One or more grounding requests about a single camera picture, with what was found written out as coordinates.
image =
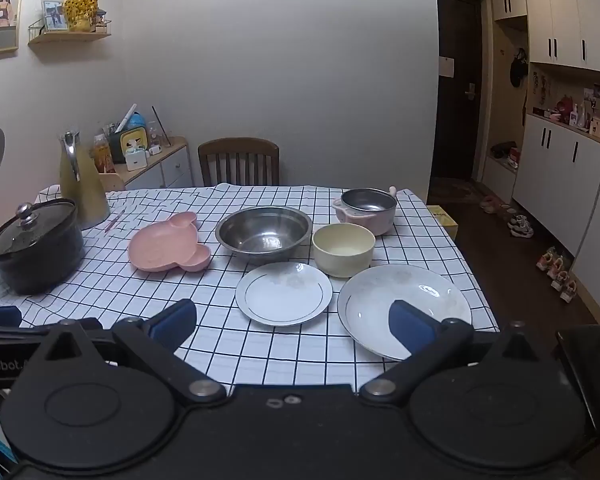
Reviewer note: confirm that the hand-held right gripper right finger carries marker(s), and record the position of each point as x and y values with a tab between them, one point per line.
410	330

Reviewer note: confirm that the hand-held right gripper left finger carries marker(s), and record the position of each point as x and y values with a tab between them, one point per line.
172	322

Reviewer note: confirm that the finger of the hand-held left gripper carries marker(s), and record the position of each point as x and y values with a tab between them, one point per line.
0	316

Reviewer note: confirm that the large white plate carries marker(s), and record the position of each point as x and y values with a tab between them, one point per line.
375	305

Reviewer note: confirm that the pink bear-shaped plate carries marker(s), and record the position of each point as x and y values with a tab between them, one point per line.
165	245

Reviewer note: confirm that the cream bowl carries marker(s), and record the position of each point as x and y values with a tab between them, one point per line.
342	255

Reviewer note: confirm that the pink bowl with steel liner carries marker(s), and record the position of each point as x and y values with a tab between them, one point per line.
375	222

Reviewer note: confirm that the small white plate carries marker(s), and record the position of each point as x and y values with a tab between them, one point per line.
282	292

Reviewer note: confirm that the large steel bowl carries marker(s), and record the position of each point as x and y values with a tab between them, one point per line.
262	235

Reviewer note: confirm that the white checkered tablecloth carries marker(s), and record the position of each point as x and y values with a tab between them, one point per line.
130	300

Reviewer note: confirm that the black cooking pot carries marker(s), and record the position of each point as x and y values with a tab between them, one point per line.
40	270

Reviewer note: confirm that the glass pot lid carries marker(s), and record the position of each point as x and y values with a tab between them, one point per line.
30	237

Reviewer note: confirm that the pink pen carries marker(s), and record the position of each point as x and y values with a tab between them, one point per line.
115	220

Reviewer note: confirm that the door mat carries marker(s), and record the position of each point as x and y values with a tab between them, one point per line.
455	190

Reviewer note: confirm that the pink slipper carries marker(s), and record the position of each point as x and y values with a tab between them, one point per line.
490	205

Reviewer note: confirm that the gold kettle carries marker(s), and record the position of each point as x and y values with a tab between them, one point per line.
90	195

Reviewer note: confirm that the white grey sneaker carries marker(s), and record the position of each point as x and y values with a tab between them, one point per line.
524	231
517	221

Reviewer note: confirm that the colourful child shoe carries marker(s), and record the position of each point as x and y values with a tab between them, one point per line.
561	281
545	260
569	291
556	267

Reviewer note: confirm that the wooden side cabinet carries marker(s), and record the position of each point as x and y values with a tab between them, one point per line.
172	170

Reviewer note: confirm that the small white box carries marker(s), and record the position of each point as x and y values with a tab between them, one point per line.
136	160

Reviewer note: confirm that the orange bottle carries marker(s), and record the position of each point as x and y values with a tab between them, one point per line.
102	157

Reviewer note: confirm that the brown wooden chair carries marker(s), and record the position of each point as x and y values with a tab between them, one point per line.
237	147

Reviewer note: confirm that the dark door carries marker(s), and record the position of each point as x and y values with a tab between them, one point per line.
455	125

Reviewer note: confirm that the red ornament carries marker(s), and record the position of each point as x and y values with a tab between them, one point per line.
563	108

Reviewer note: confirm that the black hanging bag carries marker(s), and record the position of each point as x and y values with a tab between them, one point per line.
519	67

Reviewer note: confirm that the gold flower ornament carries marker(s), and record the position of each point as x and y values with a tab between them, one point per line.
81	7

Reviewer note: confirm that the wooden wall shelf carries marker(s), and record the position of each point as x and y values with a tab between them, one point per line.
70	37

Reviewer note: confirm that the small photo frame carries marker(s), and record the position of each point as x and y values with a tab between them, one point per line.
53	14

